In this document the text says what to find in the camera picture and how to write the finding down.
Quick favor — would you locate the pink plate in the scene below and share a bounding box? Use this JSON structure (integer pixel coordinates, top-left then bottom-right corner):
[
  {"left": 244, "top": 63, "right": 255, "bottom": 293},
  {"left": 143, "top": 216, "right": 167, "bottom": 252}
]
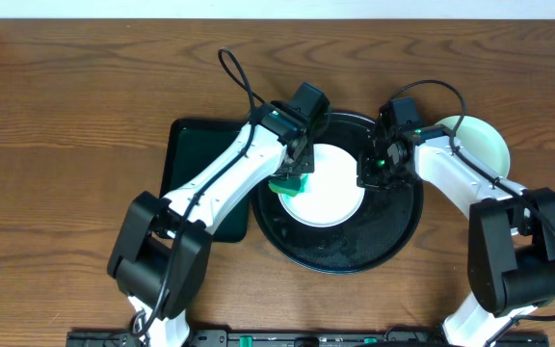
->
[{"left": 277, "top": 144, "right": 365, "bottom": 227}]

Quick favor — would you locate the green sponge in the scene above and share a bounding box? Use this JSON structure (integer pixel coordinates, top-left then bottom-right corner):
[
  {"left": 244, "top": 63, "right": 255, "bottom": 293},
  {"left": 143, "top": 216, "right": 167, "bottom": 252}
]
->
[{"left": 268, "top": 174, "right": 308, "bottom": 197}]

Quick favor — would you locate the mint green plate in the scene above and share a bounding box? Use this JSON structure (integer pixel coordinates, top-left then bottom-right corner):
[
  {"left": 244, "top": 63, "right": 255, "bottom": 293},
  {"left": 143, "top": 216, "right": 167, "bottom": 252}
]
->
[{"left": 456, "top": 116, "right": 511, "bottom": 177}]

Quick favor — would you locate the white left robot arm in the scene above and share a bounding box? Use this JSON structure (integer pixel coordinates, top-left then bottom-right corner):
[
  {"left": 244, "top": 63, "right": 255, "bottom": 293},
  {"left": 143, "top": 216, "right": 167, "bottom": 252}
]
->
[{"left": 107, "top": 101, "right": 330, "bottom": 346}]

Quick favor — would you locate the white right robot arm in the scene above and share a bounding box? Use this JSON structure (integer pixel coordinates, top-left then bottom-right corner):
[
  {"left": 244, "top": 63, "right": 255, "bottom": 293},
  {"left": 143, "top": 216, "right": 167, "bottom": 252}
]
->
[{"left": 357, "top": 125, "right": 555, "bottom": 346}]

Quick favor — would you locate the round black tray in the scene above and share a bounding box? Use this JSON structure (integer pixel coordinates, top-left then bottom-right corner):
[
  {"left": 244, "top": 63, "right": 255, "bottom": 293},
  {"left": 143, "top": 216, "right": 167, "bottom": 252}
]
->
[{"left": 251, "top": 111, "right": 423, "bottom": 274}]

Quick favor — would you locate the rectangular black tray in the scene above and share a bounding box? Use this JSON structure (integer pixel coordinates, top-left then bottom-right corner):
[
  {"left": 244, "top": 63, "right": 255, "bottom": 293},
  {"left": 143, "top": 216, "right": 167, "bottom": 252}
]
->
[{"left": 159, "top": 118, "right": 250, "bottom": 243}]

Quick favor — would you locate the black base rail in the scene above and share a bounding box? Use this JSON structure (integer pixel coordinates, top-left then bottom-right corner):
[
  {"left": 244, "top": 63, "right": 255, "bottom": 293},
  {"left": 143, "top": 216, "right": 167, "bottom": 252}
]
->
[{"left": 65, "top": 328, "right": 551, "bottom": 347}]

